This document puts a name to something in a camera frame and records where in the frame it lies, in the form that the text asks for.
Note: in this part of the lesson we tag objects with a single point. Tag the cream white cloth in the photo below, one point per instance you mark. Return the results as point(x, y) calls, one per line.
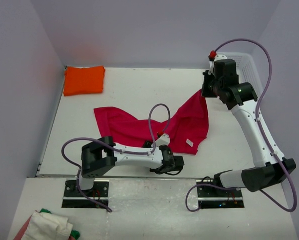
point(47, 226)

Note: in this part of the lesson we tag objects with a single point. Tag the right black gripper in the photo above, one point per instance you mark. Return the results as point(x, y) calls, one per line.
point(205, 92)

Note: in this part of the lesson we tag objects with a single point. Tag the pink cloth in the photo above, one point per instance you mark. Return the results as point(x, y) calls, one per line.
point(23, 229)

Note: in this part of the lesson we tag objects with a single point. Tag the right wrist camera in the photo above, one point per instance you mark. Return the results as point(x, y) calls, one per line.
point(214, 57)

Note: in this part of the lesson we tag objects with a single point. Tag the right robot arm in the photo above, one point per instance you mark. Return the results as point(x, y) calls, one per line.
point(268, 159)

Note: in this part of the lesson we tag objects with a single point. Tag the magenta t shirt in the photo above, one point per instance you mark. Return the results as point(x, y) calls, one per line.
point(186, 129)

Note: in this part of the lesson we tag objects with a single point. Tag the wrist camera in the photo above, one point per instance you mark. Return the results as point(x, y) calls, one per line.
point(214, 57)
point(163, 140)

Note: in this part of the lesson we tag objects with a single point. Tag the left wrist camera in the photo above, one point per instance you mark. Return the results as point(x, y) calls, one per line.
point(163, 140)

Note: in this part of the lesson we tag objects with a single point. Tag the white plastic basket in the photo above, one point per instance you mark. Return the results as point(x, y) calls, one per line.
point(246, 69)

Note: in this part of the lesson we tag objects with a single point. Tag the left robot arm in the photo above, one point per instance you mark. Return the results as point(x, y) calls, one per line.
point(102, 155)

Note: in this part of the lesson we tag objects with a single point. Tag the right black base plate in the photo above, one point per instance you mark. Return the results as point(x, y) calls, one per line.
point(212, 198)

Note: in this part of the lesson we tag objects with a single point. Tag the folded orange t shirt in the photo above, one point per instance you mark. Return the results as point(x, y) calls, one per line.
point(84, 81)

